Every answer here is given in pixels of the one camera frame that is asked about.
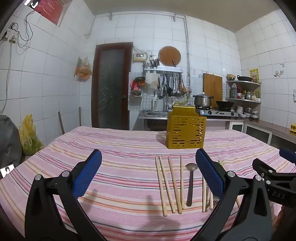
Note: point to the steel vertical pipe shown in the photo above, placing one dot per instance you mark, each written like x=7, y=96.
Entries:
x=187, y=46

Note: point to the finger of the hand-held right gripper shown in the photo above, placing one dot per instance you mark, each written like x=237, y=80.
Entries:
x=288, y=155
x=263, y=168

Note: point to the white detergent bottle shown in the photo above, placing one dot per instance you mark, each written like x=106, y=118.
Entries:
x=155, y=104

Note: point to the steel sink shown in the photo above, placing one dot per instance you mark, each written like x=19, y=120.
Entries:
x=157, y=114

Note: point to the dark wooden glass door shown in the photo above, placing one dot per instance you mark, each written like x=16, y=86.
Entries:
x=111, y=81

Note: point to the black wok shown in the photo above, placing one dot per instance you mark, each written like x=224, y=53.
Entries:
x=224, y=105

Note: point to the glass door kitchen cabinet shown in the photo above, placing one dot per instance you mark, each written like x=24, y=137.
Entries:
x=256, y=132

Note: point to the white plastic bag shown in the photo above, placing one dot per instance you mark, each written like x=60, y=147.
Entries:
x=151, y=80

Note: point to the brown kitchen counter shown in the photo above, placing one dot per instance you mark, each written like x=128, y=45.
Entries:
x=272, y=126

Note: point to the pink striped tablecloth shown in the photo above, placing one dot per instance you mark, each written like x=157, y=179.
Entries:
x=115, y=162

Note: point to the golden perforated utensil holder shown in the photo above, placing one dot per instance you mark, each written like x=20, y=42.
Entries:
x=185, y=132

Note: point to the red wall poster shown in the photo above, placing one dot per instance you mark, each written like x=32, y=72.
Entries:
x=49, y=9

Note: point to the beige box red display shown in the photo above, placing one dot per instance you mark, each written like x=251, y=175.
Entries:
x=140, y=57

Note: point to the small wall sticker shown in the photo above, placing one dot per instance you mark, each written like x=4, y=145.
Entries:
x=278, y=73

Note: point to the steel faucet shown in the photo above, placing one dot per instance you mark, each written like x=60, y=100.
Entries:
x=167, y=102

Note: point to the wall-mounted steel rack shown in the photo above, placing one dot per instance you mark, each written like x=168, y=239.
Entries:
x=161, y=69

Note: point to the white wall conduit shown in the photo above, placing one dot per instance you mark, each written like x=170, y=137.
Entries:
x=92, y=23

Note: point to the beige metal bowl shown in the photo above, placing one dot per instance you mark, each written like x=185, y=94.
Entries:
x=230, y=77

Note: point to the white power strip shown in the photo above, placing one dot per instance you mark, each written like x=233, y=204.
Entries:
x=11, y=34

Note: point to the white wall socket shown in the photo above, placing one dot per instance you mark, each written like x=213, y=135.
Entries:
x=153, y=57

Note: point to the dark grey sack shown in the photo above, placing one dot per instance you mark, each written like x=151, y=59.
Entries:
x=9, y=143

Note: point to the steel pot with lid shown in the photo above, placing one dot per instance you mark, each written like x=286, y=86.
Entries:
x=202, y=100

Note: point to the row of condiment bottles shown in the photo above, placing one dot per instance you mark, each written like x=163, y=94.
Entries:
x=248, y=95

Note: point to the hanging kitchen ladles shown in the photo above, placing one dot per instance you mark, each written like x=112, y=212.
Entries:
x=173, y=88

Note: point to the red and black hanging items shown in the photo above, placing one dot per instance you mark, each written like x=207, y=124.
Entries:
x=136, y=84

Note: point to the egg carton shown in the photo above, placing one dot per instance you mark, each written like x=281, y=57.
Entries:
x=293, y=128

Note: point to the smartphone with lit screen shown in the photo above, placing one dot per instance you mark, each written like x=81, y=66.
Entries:
x=7, y=171

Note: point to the grey corner shelf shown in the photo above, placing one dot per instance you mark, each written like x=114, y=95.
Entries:
x=242, y=82

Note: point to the black pan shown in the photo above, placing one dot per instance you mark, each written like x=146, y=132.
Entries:
x=244, y=78

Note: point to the yellow wall poster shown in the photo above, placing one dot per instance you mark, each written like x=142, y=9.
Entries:
x=254, y=75

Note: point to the round wooden chopping board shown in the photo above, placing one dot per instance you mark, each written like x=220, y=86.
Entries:
x=168, y=55

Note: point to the large dark sauce bottle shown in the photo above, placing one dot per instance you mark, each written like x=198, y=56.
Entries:
x=233, y=91

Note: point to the steel gas stove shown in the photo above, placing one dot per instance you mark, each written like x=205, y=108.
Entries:
x=219, y=113

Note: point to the yellow plastic bag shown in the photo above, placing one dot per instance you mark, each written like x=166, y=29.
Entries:
x=30, y=136

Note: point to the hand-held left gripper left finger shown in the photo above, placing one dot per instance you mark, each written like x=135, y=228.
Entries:
x=89, y=171

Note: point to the wooden stick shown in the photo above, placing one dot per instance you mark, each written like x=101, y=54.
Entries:
x=61, y=122
x=80, y=115

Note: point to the cluster of small dishes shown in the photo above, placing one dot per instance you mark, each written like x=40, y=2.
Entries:
x=251, y=113

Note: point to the cup of dark utensils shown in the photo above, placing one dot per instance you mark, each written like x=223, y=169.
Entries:
x=153, y=63

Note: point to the rectangular wooden cutting board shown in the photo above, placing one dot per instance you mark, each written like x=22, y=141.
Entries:
x=212, y=85

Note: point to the plastic bag of orange items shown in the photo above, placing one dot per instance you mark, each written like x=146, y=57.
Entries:
x=83, y=71

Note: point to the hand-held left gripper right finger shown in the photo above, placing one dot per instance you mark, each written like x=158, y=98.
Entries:
x=210, y=173

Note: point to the stack of white bowls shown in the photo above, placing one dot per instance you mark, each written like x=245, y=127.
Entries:
x=239, y=109

